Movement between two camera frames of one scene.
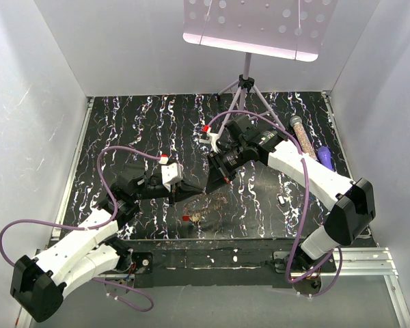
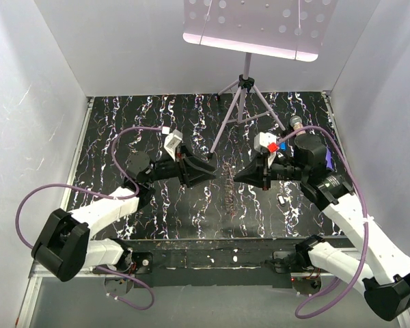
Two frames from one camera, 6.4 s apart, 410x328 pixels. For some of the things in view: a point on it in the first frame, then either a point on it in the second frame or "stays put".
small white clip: (281, 200) stays put
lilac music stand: (290, 29) stays put
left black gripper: (182, 191) -> (193, 169)
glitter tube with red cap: (195, 210) -> (229, 196)
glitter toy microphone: (306, 145) stays put
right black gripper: (216, 177) -> (257, 173)
